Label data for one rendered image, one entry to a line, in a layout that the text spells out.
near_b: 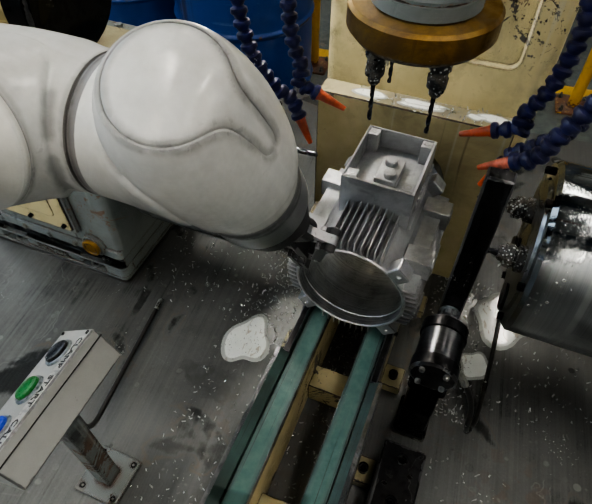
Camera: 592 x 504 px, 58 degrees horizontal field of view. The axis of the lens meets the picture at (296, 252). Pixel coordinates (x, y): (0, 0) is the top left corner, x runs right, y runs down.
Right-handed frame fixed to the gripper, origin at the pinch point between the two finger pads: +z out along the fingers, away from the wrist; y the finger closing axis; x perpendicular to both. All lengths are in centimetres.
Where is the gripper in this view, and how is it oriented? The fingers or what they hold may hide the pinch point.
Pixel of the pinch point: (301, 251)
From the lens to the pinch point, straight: 66.5
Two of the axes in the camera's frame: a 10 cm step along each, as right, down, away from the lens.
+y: -9.3, -2.9, 2.5
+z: 1.9, 2.1, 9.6
